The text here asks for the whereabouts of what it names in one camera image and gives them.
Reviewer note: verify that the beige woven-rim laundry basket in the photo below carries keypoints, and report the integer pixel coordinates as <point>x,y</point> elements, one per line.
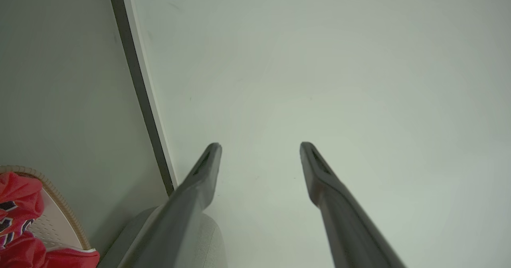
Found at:
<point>56,224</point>

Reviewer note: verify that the dark grey baseboard strip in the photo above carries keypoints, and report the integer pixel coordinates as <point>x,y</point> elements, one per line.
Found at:
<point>135,72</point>

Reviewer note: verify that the grey folded cloth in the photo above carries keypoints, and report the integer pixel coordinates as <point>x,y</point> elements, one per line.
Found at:
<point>209,244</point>

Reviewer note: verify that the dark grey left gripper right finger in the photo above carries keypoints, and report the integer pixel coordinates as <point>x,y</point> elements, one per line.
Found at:
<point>343,220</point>

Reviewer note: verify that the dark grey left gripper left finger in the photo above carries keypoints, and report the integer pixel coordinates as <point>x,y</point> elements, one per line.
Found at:
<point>187,208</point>

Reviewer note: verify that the red jersey with dark print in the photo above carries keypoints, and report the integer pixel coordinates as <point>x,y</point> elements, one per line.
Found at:
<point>20,192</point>

